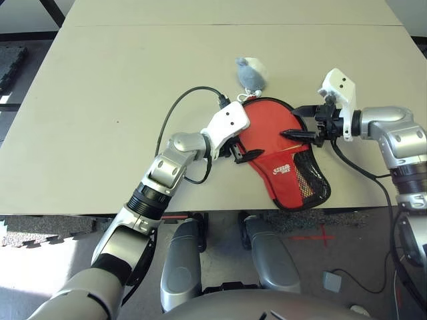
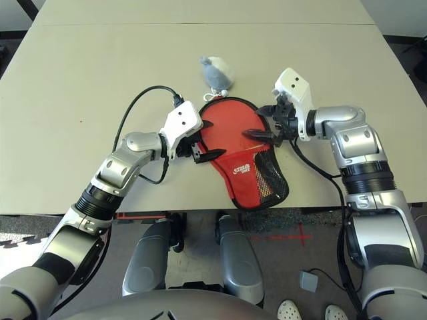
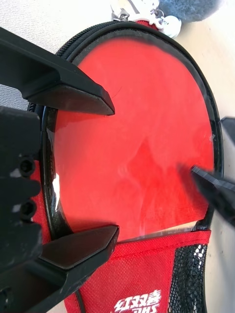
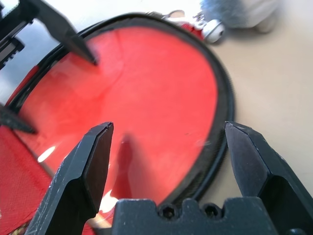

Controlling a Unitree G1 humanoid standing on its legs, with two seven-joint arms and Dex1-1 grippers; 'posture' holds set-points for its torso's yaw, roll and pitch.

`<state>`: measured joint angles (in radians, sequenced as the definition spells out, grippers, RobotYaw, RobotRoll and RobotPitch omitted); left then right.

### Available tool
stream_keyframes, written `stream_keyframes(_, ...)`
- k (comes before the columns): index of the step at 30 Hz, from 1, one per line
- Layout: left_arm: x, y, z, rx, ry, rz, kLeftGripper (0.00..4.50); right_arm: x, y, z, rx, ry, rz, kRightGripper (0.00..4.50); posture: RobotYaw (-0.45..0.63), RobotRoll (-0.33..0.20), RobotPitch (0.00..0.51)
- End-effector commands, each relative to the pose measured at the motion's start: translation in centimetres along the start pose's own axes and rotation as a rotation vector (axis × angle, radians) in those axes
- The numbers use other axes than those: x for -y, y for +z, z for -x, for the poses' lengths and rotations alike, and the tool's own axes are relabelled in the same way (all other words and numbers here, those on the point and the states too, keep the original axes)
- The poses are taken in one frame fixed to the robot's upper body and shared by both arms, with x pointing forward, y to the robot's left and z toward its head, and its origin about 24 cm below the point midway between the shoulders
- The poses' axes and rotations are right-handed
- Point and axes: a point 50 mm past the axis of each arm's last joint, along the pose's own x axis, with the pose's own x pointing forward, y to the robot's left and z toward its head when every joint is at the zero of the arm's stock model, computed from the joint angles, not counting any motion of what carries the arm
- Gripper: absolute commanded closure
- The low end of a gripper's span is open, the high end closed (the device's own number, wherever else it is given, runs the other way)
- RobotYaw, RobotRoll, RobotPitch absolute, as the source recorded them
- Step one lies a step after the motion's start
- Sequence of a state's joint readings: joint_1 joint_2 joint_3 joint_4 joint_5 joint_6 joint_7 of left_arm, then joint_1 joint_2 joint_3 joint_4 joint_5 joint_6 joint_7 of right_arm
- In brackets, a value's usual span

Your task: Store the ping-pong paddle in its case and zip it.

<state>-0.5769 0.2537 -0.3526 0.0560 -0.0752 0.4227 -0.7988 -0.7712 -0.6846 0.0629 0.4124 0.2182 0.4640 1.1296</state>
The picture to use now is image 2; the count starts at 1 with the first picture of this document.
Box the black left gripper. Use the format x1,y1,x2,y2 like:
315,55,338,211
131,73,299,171
176,121,225,165

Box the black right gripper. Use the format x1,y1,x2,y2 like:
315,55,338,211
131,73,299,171
242,96,298,147

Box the red black zip paddle case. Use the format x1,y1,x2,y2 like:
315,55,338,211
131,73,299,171
198,95,290,211

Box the white cord with small bell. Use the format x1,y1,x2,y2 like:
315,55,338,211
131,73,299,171
202,88,231,103

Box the grey white plush charm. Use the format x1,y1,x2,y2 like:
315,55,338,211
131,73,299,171
199,55,234,91

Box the dark speckled floor mat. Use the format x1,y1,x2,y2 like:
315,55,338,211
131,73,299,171
240,208,341,234

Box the grey right robot leg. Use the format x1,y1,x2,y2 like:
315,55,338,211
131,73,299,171
215,211,264,306

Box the grey robot leg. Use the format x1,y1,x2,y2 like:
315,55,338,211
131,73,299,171
121,213,187,297
215,211,264,306

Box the grey left robot leg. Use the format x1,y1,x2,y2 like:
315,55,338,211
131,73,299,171
121,213,187,297

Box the grey foot pedal box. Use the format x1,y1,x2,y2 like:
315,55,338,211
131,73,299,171
299,270,318,293

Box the grey robot torso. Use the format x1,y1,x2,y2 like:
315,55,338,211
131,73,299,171
65,288,274,320

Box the grey puzzle floor mat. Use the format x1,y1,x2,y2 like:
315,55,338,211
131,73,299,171
0,215,63,249

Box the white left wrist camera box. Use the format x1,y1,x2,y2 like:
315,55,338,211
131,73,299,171
159,100,204,160

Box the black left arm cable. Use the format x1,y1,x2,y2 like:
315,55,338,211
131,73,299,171
112,85,186,185

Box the thin black pedal cable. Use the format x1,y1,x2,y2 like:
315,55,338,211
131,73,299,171
308,266,351,291

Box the black metal frame bars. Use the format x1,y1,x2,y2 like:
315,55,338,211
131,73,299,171
19,0,39,21

